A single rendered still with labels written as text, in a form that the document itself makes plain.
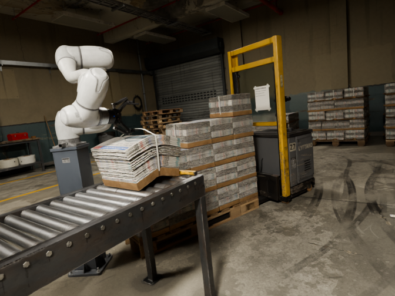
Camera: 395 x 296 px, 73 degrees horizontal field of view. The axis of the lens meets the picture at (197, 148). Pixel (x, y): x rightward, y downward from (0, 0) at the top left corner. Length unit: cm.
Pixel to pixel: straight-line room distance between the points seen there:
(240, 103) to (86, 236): 217
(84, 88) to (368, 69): 778
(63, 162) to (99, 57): 85
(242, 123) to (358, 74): 592
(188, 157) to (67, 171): 101
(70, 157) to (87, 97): 100
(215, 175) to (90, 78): 173
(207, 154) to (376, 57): 655
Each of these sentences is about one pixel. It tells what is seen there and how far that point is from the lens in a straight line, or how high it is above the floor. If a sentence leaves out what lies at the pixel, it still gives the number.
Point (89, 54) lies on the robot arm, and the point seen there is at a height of 155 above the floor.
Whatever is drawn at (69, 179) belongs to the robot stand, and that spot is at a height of 76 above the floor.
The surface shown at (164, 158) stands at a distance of 148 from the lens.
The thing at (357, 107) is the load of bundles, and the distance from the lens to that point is 677.
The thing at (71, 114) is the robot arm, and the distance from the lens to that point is 126.
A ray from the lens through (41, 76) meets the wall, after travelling 920.
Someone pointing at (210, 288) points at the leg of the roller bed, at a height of 12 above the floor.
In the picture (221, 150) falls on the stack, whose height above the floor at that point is 75.
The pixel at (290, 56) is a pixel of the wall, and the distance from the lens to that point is 883.
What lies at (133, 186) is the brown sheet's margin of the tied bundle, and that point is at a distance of 138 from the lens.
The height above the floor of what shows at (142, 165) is 92.
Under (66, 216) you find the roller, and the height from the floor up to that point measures 79.
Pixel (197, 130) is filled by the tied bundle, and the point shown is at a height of 98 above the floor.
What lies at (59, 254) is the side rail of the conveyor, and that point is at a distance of 103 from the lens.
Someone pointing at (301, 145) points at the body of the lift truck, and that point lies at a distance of 341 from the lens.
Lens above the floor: 117
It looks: 8 degrees down
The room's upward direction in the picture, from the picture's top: 6 degrees counter-clockwise
